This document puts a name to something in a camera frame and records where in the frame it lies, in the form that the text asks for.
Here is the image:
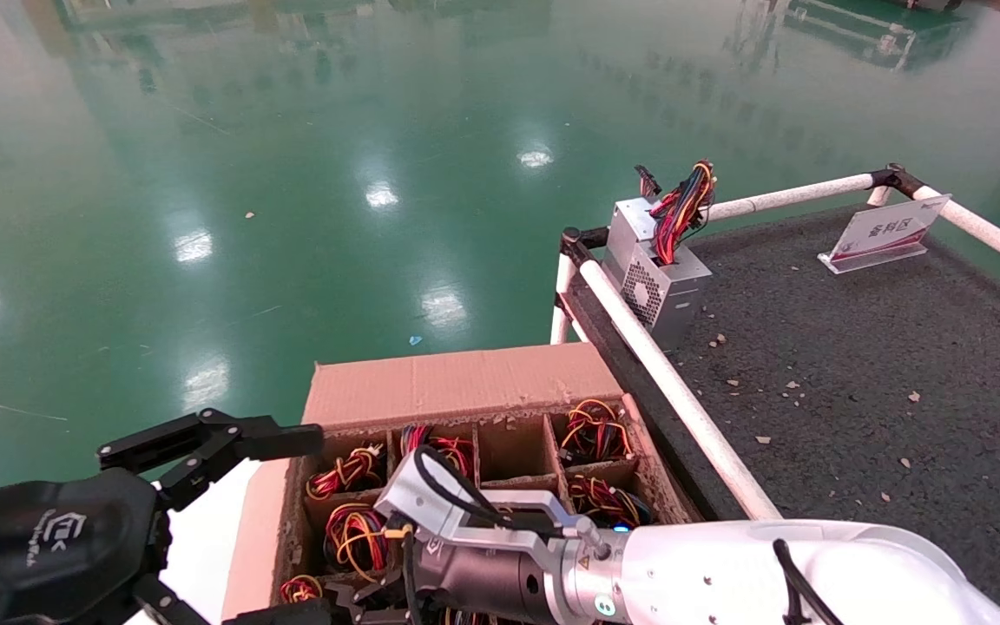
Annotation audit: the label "cardboard box with dividers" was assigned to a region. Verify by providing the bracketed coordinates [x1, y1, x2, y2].
[222, 343, 701, 625]

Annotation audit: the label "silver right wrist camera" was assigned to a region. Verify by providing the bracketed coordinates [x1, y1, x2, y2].
[374, 445, 618, 561]

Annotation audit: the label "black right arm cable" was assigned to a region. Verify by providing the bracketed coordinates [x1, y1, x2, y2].
[400, 445, 844, 625]

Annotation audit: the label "power supply red black cables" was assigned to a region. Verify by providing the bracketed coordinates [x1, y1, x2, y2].
[400, 424, 477, 477]

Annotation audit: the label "silver power supply black connector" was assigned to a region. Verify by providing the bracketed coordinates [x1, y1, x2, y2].
[602, 165, 662, 283]

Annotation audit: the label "white pipe table frame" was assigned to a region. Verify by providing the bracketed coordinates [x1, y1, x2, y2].
[549, 163, 1000, 522]

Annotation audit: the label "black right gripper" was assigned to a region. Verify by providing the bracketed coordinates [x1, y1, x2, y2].
[324, 538, 555, 625]

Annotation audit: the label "power supply yellow looped cables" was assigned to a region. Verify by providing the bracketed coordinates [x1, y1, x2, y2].
[324, 503, 405, 584]

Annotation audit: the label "grey power supply unit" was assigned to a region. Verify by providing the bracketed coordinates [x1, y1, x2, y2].
[623, 161, 716, 350]

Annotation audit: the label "power supply red yellow cables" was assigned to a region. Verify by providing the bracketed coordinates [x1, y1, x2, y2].
[306, 443, 385, 502]
[279, 575, 325, 605]
[568, 473, 650, 532]
[559, 399, 633, 463]

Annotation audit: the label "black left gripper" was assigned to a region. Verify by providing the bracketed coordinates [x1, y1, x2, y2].
[0, 408, 332, 625]

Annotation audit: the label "clear acrylic sign holder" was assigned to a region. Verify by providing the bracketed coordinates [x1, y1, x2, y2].
[817, 194, 952, 275]

